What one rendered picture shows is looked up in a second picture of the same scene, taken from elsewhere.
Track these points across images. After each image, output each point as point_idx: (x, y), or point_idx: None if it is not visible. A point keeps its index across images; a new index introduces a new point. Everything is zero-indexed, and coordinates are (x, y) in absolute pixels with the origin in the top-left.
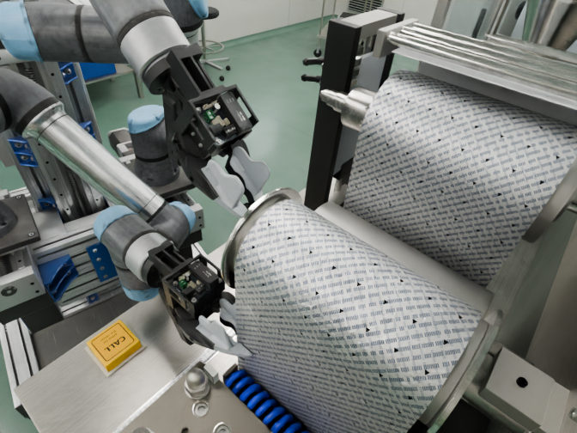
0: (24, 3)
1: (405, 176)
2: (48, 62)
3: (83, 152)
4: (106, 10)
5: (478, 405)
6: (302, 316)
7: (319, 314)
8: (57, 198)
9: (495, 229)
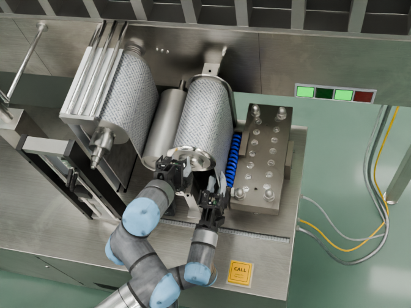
0: (156, 285)
1: (139, 116)
2: None
3: None
4: (163, 205)
5: None
6: (218, 127)
7: (217, 120)
8: None
9: (150, 85)
